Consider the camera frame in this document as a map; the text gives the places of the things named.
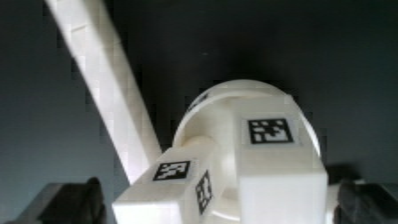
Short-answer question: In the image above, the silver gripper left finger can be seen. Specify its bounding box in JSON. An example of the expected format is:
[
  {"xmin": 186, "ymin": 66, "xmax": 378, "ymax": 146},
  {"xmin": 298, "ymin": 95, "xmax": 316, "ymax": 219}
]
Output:
[{"xmin": 10, "ymin": 177, "xmax": 106, "ymax": 224}]

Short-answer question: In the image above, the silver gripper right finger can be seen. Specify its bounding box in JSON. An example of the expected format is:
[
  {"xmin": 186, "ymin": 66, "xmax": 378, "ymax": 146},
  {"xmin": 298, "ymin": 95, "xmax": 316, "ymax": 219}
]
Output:
[{"xmin": 332, "ymin": 180, "xmax": 398, "ymax": 224}]

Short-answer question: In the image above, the white stool leg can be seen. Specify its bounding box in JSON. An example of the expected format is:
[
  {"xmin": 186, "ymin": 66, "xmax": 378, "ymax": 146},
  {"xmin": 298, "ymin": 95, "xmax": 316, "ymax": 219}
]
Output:
[
  {"xmin": 111, "ymin": 136, "xmax": 237, "ymax": 224},
  {"xmin": 232, "ymin": 96, "xmax": 326, "ymax": 224}
]

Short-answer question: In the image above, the white U-shaped fence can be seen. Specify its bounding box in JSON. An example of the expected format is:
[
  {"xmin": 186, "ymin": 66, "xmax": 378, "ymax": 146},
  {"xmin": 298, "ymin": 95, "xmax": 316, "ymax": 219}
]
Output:
[{"xmin": 44, "ymin": 0, "xmax": 161, "ymax": 183}]

